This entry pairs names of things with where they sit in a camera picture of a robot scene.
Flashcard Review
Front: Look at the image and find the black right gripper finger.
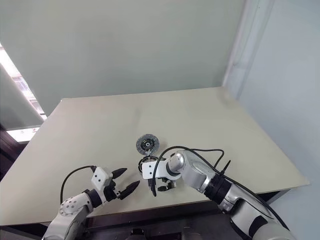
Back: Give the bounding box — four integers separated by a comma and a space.
148, 178, 159, 198

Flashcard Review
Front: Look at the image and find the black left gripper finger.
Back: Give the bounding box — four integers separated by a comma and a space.
111, 167, 128, 180
121, 180, 141, 200

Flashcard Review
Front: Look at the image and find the black silver motor rotor housing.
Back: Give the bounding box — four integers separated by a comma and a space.
139, 154, 161, 166

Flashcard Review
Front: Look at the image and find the round grey motor cover disc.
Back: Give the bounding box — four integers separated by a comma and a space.
135, 132, 162, 155

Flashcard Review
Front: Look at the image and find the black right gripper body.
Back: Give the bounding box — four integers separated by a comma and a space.
156, 177, 178, 193

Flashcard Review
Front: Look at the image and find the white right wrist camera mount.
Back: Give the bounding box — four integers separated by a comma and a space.
141, 159, 181, 181

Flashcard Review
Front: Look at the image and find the dark table frame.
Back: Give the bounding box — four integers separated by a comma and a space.
0, 186, 310, 240

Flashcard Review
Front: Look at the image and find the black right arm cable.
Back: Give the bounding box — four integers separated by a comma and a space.
152, 146, 293, 233

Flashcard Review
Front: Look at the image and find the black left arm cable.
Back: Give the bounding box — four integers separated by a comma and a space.
60, 164, 98, 209

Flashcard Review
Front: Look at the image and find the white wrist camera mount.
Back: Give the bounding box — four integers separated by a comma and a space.
90, 166, 114, 204
141, 159, 181, 181

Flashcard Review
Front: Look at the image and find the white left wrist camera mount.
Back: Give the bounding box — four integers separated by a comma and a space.
90, 166, 114, 204

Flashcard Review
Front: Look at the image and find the black cable tie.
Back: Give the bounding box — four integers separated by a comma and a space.
220, 159, 232, 176

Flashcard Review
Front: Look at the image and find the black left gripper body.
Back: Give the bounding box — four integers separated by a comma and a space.
103, 180, 124, 203

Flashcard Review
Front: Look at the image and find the dark rounded shape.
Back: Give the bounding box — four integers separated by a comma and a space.
129, 226, 146, 240

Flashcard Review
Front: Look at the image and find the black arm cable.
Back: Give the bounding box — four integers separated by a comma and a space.
152, 146, 293, 233
60, 164, 98, 209

